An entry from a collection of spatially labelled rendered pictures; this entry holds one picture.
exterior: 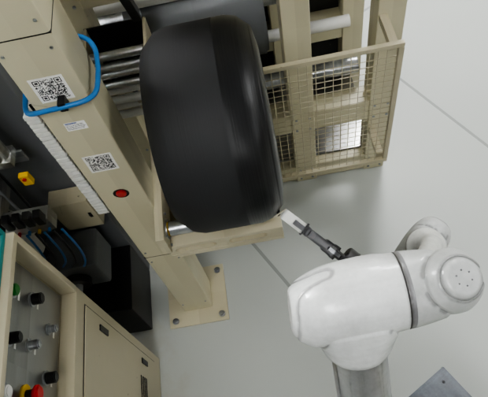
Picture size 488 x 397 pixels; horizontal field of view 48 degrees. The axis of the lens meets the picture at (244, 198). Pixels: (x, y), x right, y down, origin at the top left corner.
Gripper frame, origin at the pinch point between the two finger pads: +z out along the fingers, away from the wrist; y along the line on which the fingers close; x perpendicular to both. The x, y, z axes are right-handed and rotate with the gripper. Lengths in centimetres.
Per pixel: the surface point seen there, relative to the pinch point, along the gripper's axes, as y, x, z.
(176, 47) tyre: -23, 16, 47
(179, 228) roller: 13.9, -22.4, 25.0
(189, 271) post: 59, -40, 17
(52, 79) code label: -36, -6, 60
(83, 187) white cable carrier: 1, -28, 52
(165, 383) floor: 82, -89, -3
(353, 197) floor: 118, 25, -23
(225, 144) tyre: -26.9, 4.8, 23.9
